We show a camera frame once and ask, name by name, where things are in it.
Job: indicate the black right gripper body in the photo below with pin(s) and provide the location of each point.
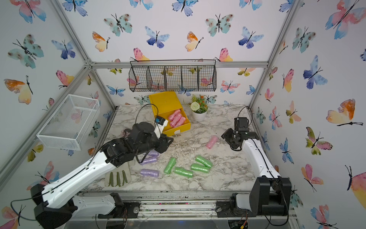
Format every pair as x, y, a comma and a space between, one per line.
230, 138

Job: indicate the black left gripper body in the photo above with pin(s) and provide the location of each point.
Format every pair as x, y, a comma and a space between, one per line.
157, 144

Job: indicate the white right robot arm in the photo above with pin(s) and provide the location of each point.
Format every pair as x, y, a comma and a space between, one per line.
270, 194

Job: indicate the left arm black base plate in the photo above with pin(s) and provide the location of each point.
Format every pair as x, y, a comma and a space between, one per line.
128, 209

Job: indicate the yellow plastic drawer unit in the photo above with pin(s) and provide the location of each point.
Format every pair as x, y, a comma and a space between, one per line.
164, 104

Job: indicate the green trash bag roll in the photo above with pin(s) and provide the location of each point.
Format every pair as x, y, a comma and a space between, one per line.
200, 168
183, 172
170, 165
204, 161

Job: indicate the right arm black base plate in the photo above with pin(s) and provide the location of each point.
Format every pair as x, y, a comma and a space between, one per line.
227, 209

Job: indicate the black wire wall basket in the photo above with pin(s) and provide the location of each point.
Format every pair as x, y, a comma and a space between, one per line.
183, 76

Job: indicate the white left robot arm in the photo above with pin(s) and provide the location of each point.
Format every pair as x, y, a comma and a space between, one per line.
57, 203

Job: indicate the pink trash bag roll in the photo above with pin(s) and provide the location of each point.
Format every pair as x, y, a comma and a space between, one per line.
180, 122
212, 142
172, 116
175, 120

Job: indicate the green plant in white pot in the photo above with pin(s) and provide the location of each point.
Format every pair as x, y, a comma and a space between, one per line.
198, 107

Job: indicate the white mesh wall basket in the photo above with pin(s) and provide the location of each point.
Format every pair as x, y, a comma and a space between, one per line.
70, 123

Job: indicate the white green work glove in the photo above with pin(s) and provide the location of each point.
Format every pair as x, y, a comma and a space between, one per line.
119, 177

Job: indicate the purple trash bag roll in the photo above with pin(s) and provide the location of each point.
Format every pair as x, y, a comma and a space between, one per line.
149, 160
153, 153
150, 173

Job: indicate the pink flower in white pot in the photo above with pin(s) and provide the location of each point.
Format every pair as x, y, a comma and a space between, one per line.
125, 133

